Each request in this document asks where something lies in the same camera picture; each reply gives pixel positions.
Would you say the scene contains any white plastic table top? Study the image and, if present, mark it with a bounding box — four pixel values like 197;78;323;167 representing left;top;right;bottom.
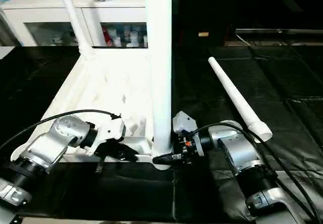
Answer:
11;47;175;171

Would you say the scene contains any white plastic table leg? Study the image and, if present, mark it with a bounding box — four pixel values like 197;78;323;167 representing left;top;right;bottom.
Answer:
144;0;174;156
208;57;273;143
56;0;96;60

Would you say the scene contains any black mat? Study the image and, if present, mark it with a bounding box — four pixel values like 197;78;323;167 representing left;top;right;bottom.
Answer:
0;44;323;222

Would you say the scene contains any red and white bottle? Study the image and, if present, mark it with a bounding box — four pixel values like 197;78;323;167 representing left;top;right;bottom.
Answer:
103;27;114;47

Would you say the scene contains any long black bar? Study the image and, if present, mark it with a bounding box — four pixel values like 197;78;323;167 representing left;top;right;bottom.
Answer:
235;28;323;34

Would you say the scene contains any white cabinet with glass doors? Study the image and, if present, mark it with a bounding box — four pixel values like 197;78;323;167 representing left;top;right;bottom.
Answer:
0;0;149;49

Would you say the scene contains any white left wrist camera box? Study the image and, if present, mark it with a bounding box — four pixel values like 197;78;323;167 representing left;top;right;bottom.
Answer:
84;117;126;156

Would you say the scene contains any black hanging strap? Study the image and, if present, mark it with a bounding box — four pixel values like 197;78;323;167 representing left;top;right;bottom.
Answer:
95;157;104;175

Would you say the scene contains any black left wrist camera cable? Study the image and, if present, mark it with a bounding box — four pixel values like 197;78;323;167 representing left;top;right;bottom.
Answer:
0;109;122;150

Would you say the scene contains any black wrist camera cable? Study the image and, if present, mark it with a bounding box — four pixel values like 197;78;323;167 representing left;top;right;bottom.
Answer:
191;123;321;224
0;109;122;150

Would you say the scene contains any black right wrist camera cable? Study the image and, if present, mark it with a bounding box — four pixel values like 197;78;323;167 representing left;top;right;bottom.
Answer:
191;123;321;224

